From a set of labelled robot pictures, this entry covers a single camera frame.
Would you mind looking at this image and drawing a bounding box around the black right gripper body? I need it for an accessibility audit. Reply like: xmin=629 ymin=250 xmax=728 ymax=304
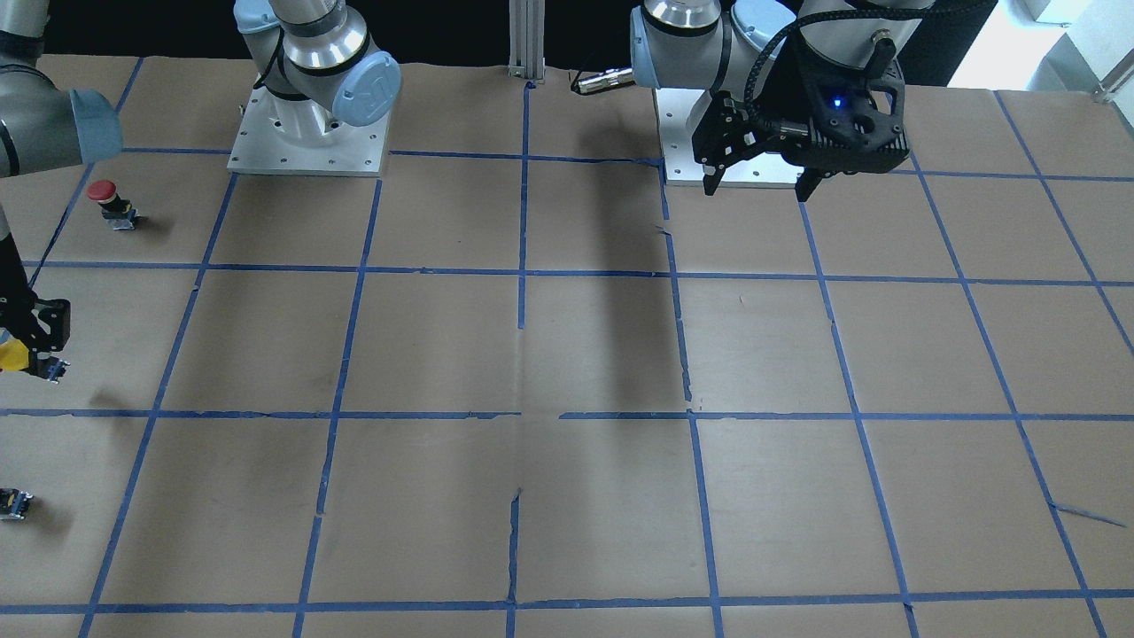
xmin=1 ymin=235 xmax=45 ymax=351

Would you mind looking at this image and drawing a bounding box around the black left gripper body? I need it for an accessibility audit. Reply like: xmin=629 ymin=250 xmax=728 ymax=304
xmin=741 ymin=18 xmax=913 ymax=175

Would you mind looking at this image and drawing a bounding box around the yellow push button switch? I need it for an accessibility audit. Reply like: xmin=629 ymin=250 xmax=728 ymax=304
xmin=1 ymin=339 xmax=69 ymax=384

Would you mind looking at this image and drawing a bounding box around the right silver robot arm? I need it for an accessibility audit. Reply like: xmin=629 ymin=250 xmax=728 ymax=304
xmin=3 ymin=43 xmax=840 ymax=412

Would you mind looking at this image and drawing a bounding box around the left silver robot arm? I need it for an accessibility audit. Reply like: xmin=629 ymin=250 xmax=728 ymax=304
xmin=631 ymin=1 xmax=936 ymax=202

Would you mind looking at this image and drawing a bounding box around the red emergency stop button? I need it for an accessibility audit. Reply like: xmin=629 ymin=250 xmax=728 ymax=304
xmin=85 ymin=179 xmax=138 ymax=231

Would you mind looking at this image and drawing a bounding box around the brown paper table cover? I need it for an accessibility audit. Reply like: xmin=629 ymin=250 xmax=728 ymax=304
xmin=3 ymin=56 xmax=1133 ymax=637

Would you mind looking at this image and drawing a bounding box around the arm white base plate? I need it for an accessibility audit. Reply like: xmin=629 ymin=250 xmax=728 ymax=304
xmin=655 ymin=88 xmax=803 ymax=190
xmin=227 ymin=86 xmax=392 ymax=178

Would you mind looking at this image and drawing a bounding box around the silver cable connector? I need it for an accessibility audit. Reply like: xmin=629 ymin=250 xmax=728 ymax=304
xmin=570 ymin=67 xmax=635 ymax=96

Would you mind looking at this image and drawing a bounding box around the aluminium frame post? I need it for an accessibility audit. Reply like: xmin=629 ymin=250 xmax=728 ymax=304
xmin=508 ymin=0 xmax=545 ymax=83

